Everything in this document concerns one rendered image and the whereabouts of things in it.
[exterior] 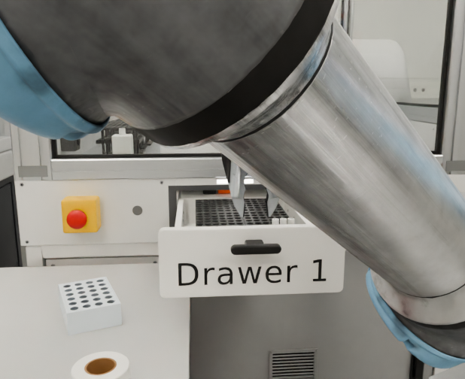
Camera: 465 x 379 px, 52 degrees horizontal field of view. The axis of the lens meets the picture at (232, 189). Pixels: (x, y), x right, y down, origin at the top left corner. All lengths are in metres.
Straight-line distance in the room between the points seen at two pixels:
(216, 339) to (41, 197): 0.52
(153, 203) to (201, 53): 0.91
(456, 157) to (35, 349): 0.93
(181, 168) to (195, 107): 0.87
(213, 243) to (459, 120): 0.67
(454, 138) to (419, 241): 0.88
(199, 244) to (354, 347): 0.65
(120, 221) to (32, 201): 0.19
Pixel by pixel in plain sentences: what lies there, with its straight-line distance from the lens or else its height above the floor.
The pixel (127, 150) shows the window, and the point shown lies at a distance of 1.06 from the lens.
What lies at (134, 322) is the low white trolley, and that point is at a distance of 0.83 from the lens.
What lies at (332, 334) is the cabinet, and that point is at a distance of 1.24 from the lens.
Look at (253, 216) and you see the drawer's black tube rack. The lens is 0.90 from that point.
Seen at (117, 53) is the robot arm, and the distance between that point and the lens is 0.16.
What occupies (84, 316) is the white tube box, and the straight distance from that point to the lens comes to 0.80.
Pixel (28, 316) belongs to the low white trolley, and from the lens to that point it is 0.90.
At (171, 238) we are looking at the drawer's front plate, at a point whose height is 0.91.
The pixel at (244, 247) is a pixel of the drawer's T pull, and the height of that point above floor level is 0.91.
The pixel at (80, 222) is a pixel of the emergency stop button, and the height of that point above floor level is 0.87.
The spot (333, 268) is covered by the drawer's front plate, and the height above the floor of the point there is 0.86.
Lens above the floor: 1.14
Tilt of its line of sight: 12 degrees down
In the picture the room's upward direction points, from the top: straight up
